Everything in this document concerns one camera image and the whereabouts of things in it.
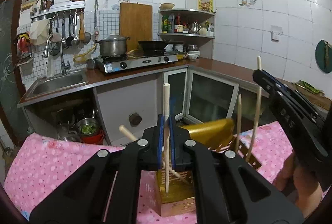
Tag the wooden crate with greens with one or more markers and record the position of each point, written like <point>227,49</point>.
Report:
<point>318,98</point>

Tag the wall utensil rack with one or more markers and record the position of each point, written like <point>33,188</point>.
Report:
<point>60,22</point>

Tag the steel gas stove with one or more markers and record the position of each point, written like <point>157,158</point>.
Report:
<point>108,65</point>

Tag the pink floral tablecloth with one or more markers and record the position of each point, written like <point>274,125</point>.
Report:
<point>42,164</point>

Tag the yellow red wall poster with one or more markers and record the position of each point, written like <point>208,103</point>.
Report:
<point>205,5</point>

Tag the right hand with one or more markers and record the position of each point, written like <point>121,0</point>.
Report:
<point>309,189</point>

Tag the steel cooking pot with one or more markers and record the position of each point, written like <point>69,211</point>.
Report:
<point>113,45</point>

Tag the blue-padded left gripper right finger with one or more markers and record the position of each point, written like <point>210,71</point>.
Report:
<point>180,156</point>

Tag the kitchen counter cabinet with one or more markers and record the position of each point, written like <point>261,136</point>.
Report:
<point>134,98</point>

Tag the black wok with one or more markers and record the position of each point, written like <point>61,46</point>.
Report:
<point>153,48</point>

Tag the wooden cutting board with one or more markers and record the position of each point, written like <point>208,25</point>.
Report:
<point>136,22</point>

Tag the corner wall shelf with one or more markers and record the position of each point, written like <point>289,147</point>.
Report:
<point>181,21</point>

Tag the red basin under sink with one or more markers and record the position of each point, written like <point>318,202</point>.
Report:
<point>96,138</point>

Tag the golden perforated utensil holder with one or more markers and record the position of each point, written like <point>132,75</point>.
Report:
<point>216,135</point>

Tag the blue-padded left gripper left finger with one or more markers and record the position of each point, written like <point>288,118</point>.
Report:
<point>152,156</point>

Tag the steel faucet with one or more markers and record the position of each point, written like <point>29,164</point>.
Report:
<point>61,53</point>

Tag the steel sink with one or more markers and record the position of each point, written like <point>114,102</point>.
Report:
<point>59,82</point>

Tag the green round wall board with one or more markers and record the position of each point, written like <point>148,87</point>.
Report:
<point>323,56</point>

